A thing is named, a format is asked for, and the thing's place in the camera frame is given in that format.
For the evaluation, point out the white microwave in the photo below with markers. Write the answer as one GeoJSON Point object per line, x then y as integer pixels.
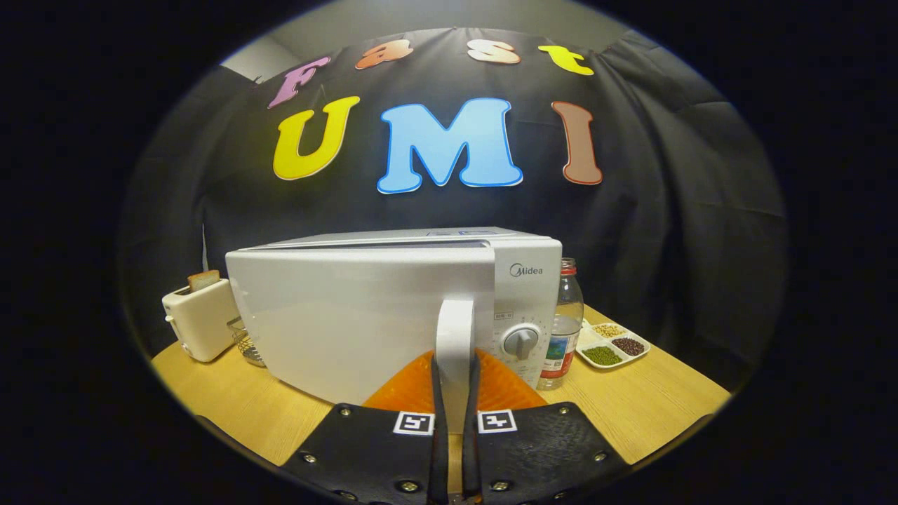
{"type": "Point", "coordinates": [351, 315]}

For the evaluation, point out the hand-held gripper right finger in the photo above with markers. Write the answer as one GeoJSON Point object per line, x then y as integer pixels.
{"type": "Point", "coordinates": [471, 449]}

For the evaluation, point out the toasted bread slice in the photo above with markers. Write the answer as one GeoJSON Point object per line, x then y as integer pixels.
{"type": "Point", "coordinates": [203, 280]}

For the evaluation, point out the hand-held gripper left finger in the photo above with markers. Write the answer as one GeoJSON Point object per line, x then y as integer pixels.
{"type": "Point", "coordinates": [439, 449]}

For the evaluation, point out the black backdrop cloth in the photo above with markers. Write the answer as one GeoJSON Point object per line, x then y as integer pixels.
{"type": "Point", "coordinates": [666, 210]}

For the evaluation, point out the clear plastic water bottle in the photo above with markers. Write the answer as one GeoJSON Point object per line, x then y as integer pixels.
{"type": "Point", "coordinates": [561, 330]}

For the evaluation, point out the white toaster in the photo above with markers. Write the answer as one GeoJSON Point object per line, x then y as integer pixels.
{"type": "Point", "coordinates": [203, 322]}

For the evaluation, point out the white divided bean dish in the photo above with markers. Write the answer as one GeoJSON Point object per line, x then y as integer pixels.
{"type": "Point", "coordinates": [610, 347]}

